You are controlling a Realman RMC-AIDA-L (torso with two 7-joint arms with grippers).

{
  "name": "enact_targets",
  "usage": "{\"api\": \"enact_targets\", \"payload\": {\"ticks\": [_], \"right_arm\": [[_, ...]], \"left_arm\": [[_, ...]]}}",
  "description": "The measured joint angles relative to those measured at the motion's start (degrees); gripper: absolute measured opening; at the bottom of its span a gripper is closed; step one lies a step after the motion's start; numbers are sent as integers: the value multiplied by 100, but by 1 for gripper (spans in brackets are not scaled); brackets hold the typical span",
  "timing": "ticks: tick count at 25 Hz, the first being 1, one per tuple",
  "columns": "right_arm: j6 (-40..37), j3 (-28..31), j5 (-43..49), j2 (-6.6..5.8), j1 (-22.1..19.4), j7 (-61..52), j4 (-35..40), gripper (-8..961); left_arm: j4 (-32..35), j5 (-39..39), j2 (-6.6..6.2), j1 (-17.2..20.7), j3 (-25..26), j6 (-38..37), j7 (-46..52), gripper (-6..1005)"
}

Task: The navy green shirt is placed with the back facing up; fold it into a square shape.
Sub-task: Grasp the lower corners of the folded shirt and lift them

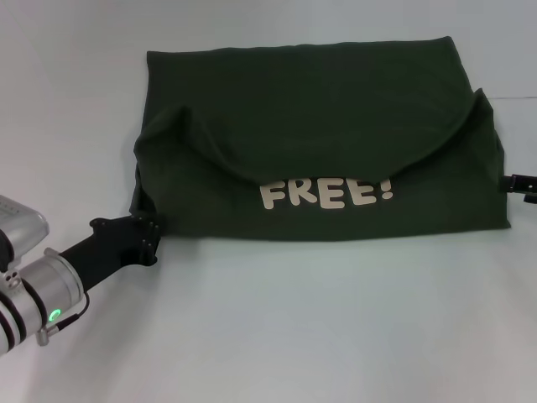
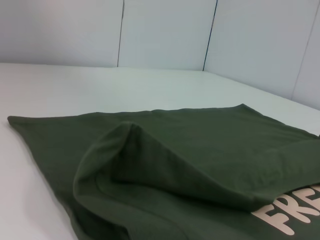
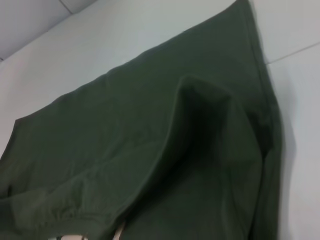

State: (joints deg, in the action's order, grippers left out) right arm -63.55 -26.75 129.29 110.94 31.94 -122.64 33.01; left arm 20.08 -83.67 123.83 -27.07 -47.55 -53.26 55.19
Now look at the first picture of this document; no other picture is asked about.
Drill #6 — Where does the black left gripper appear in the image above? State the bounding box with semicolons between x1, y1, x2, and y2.
58;211;165;293

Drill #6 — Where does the dark green shirt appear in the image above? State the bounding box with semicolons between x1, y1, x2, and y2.
128;36;513;244

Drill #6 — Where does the dark left gripper cable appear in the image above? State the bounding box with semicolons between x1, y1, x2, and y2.
54;293;91;328

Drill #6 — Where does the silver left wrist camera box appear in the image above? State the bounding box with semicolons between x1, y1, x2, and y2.
0;195;50;270

